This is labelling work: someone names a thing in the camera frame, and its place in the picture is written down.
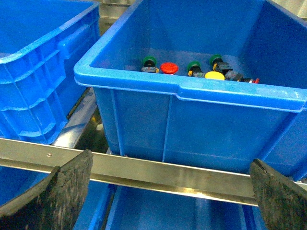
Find blue ribbed crate left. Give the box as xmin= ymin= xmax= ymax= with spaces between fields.
xmin=0 ymin=0 xmax=100 ymax=144

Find blue bin with buttons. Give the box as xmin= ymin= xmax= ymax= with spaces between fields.
xmin=74 ymin=0 xmax=307 ymax=180

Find green push button right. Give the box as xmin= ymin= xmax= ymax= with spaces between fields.
xmin=209 ymin=54 xmax=233 ymax=75

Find steel shelf front rail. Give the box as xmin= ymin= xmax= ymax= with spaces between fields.
xmin=0 ymin=138 xmax=307 ymax=207

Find red button lying sideways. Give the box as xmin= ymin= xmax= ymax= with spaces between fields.
xmin=225 ymin=70 xmax=260 ymax=84

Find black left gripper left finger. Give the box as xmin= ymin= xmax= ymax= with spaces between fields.
xmin=0 ymin=149 xmax=93 ymax=230

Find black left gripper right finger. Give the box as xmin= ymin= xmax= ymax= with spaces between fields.
xmin=249 ymin=159 xmax=307 ymax=230

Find green push button left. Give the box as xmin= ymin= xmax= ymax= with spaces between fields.
xmin=141 ymin=56 xmax=159 ymax=73

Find blue bin lower shelf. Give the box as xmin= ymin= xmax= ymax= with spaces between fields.
xmin=0 ymin=165 xmax=269 ymax=230

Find green push button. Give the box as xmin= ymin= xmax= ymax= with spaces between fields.
xmin=141 ymin=56 xmax=159 ymax=73
xmin=209 ymin=54 xmax=233 ymax=75
xmin=187 ymin=61 xmax=205 ymax=78

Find yellow mushroom push button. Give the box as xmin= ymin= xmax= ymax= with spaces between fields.
xmin=205 ymin=71 xmax=225 ymax=81

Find green push button middle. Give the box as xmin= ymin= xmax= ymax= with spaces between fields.
xmin=187 ymin=61 xmax=205 ymax=78

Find red mushroom push button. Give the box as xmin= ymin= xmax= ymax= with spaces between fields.
xmin=160 ymin=62 xmax=179 ymax=75

